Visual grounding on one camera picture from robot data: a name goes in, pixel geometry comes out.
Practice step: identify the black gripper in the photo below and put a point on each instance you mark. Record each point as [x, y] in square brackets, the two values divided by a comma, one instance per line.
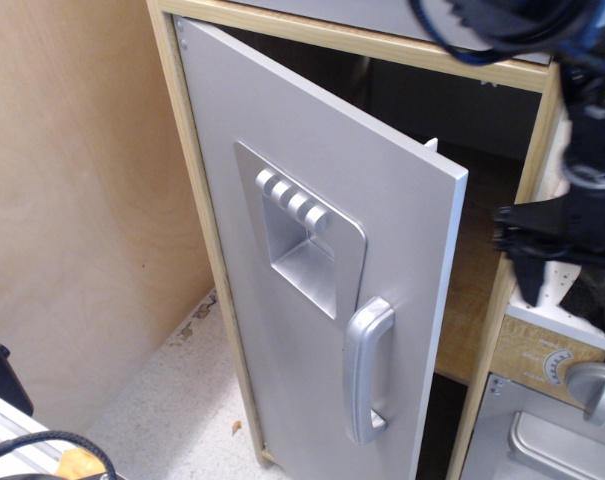
[569, 228]

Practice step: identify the silver fridge door handle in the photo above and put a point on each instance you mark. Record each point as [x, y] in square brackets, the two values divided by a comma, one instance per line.
[362, 335]

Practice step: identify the black blue robot arm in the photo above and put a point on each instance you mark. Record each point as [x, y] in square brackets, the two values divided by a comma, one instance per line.
[582, 73]

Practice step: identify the silver oven knob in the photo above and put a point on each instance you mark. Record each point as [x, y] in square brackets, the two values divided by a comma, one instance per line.
[585, 383]

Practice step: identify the grey oven door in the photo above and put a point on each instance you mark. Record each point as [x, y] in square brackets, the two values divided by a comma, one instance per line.
[489, 455]

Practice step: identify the silver ice dispenser panel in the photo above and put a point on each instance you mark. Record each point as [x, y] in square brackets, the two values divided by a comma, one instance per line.
[310, 243]

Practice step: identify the grey upper freezer door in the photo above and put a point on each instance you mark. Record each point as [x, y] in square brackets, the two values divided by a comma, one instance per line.
[386, 16]

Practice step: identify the orange tape piece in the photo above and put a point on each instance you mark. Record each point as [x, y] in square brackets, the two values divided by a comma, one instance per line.
[78, 463]

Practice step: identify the black box lower left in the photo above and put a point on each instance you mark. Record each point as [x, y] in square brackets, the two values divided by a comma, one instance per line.
[11, 389]

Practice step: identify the wooden toy kitchen frame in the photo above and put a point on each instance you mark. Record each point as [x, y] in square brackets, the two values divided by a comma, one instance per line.
[468, 344]

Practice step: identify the silver oven door handle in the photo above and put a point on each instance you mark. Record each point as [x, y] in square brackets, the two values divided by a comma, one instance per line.
[553, 450]

